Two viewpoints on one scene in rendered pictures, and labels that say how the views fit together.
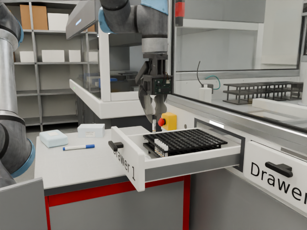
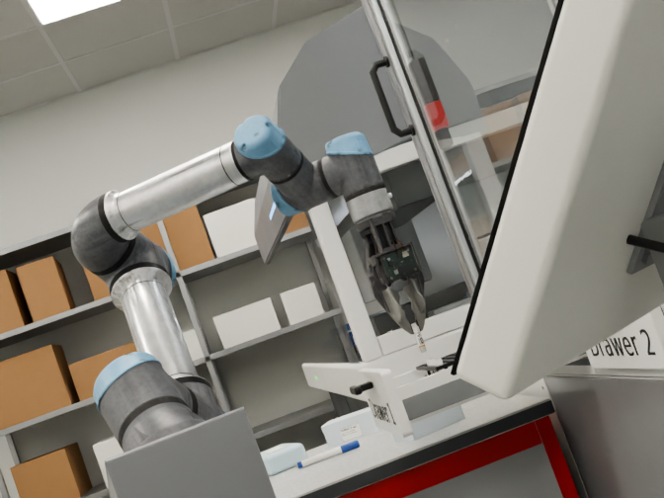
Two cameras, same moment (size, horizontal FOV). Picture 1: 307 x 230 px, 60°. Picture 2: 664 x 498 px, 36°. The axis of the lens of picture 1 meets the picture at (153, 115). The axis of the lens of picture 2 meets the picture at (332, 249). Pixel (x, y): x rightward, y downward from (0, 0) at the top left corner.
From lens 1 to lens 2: 1.02 m
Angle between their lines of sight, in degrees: 22
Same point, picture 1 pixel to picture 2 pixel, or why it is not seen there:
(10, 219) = (220, 459)
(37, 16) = (179, 233)
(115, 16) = (292, 188)
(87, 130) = (343, 424)
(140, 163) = (388, 387)
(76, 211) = not seen: outside the picture
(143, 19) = (335, 176)
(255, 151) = not seen: hidden behind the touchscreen
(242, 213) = (629, 443)
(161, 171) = (435, 397)
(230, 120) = not seen: hidden behind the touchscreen
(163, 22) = (367, 167)
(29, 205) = (237, 441)
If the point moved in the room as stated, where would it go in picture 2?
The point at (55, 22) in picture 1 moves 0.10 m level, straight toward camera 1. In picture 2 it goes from (229, 231) to (228, 229)
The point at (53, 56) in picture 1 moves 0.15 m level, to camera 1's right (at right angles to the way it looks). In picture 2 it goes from (248, 324) to (273, 315)
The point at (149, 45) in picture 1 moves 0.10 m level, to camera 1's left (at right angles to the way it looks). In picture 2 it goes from (358, 208) to (305, 229)
